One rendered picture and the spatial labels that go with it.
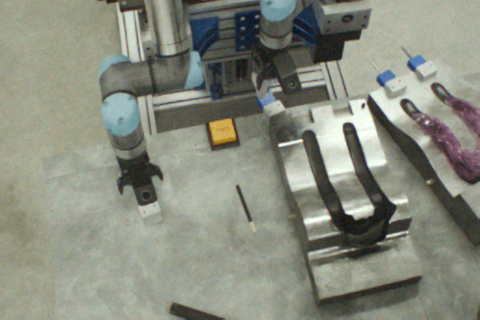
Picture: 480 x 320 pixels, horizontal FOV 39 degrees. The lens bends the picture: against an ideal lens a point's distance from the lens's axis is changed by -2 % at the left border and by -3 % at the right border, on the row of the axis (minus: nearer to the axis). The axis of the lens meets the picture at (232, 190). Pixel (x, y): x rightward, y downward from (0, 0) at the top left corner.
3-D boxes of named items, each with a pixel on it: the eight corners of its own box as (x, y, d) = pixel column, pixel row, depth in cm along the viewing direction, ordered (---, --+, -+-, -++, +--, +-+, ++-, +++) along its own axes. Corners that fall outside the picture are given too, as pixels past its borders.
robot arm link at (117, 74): (149, 68, 154) (157, 108, 149) (99, 76, 153) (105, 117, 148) (144, 45, 147) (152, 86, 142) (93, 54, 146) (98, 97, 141)
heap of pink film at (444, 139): (404, 118, 185) (410, 102, 178) (455, 91, 189) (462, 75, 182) (462, 193, 175) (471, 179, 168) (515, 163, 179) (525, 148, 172)
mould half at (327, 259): (269, 133, 190) (270, 106, 178) (359, 116, 192) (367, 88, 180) (317, 307, 169) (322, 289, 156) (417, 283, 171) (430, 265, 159)
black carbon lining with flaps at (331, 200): (297, 135, 182) (300, 115, 173) (355, 124, 183) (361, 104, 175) (334, 257, 167) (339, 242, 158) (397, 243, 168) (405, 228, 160)
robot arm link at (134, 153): (148, 144, 146) (112, 156, 145) (151, 155, 151) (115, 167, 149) (138, 115, 150) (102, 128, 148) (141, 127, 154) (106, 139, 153)
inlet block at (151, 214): (129, 184, 184) (127, 175, 179) (147, 177, 185) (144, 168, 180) (144, 226, 179) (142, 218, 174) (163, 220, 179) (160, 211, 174)
